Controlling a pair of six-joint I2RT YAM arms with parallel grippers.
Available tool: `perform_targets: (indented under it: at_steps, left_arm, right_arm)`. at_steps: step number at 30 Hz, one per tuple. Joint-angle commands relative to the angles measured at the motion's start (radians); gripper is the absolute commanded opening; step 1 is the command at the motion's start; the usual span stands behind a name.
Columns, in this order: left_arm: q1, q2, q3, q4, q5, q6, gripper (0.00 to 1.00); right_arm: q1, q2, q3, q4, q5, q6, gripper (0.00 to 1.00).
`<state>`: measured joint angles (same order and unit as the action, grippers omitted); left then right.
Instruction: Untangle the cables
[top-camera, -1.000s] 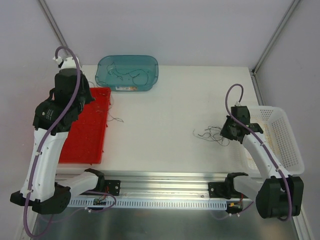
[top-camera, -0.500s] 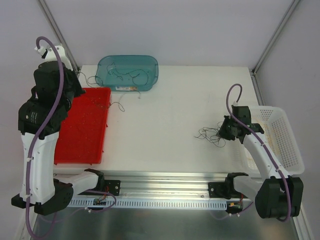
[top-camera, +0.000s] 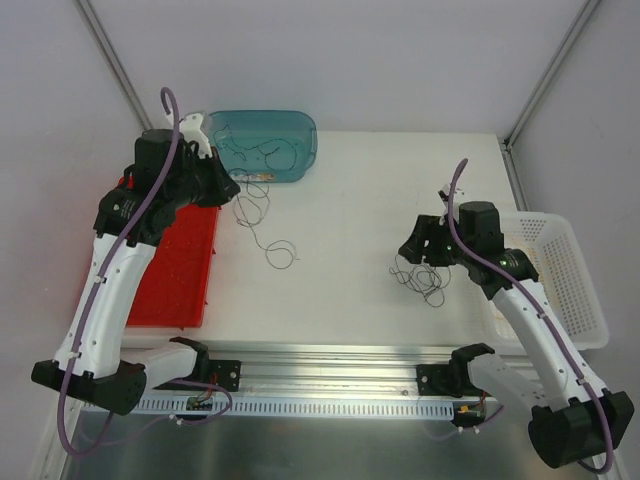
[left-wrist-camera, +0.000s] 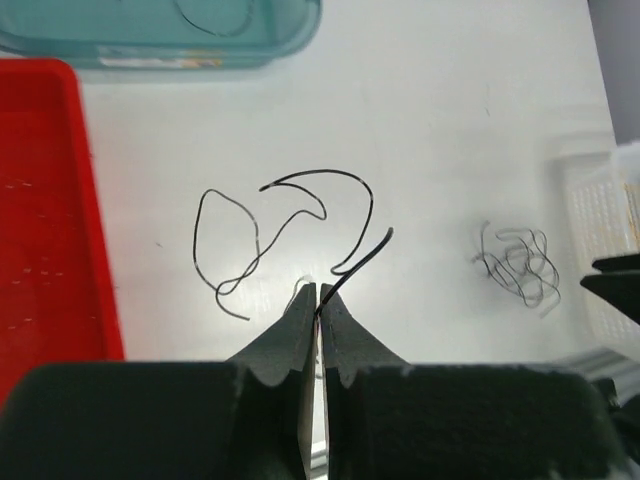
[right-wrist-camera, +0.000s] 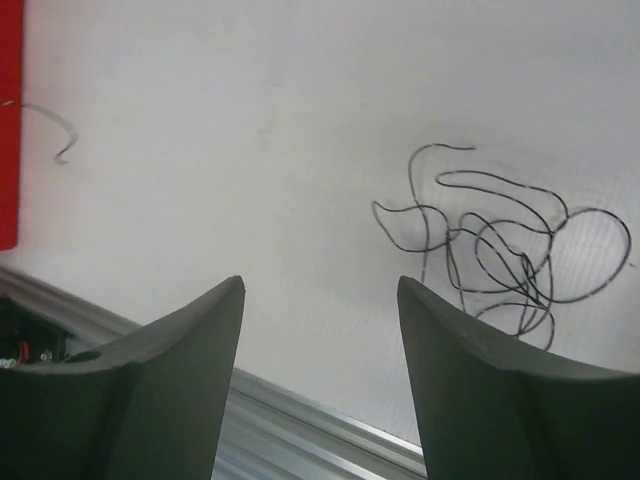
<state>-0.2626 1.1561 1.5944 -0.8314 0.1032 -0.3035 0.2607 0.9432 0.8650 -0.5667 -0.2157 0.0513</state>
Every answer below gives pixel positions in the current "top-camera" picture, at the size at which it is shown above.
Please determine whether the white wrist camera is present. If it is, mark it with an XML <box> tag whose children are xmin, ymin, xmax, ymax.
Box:
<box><xmin>162</xmin><ymin>112</ymin><xmax>212</xmax><ymax>158</ymax></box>
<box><xmin>438</xmin><ymin>183</ymin><xmax>466</xmax><ymax>226</ymax></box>

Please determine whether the teal plastic tub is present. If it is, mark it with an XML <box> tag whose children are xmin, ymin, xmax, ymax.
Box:
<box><xmin>207</xmin><ymin>110</ymin><xmax>318</xmax><ymax>183</ymax></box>

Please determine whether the white slotted cable duct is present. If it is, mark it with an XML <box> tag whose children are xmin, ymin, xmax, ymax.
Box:
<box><xmin>134</xmin><ymin>395</ymin><xmax>454</xmax><ymax>421</ymax></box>

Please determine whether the left aluminium frame post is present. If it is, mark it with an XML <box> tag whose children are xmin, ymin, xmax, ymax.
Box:
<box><xmin>72</xmin><ymin>0</ymin><xmax>155</xmax><ymax>131</ymax></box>

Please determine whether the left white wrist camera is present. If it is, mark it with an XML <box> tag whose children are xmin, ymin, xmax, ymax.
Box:
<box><xmin>162</xmin><ymin>112</ymin><xmax>212</xmax><ymax>158</ymax></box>

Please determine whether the white perforated plastic basket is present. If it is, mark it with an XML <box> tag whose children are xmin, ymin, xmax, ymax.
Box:
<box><xmin>500</xmin><ymin>211</ymin><xmax>609</xmax><ymax>351</ymax></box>

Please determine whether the red plastic tray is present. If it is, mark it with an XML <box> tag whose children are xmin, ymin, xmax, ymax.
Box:
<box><xmin>127</xmin><ymin>205</ymin><xmax>220</xmax><ymax>330</ymax></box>

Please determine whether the aluminium mounting rail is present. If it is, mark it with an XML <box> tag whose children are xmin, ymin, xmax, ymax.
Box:
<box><xmin>60</xmin><ymin>342</ymin><xmax>601</xmax><ymax>401</ymax></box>

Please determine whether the aluminium frame post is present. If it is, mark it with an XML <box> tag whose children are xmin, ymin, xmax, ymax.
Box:
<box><xmin>72</xmin><ymin>0</ymin><xmax>155</xmax><ymax>131</ymax></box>
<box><xmin>503</xmin><ymin>0</ymin><xmax>604</xmax><ymax>152</ymax></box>

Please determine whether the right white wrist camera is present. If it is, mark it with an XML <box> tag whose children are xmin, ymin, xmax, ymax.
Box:
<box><xmin>438</xmin><ymin>183</ymin><xmax>466</xmax><ymax>226</ymax></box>

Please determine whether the black wire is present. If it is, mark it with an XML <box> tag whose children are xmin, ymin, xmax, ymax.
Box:
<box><xmin>209</xmin><ymin>122</ymin><xmax>302</xmax><ymax>271</ymax></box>

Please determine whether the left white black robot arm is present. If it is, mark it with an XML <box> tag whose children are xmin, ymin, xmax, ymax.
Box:
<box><xmin>31</xmin><ymin>129</ymin><xmax>240</xmax><ymax>415</ymax></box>

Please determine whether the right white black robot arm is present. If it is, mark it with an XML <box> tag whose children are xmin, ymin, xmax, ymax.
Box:
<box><xmin>398</xmin><ymin>201</ymin><xmax>635</xmax><ymax>475</ymax></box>

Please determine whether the right aluminium frame post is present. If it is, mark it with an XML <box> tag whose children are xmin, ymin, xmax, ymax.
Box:
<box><xmin>503</xmin><ymin>0</ymin><xmax>604</xmax><ymax>152</ymax></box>

